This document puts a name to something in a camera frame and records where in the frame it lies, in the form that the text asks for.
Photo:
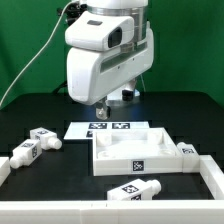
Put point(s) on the white square tabletop part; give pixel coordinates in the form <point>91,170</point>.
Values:
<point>134,151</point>

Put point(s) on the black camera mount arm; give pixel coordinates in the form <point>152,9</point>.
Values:
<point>72,12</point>

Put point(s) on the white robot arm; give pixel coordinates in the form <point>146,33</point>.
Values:
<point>137,9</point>

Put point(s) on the white obstacle fence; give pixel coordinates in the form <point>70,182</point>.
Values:
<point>125,212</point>

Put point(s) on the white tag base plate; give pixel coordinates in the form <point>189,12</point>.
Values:
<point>83,130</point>

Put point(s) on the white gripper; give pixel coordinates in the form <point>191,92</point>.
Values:
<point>93,75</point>

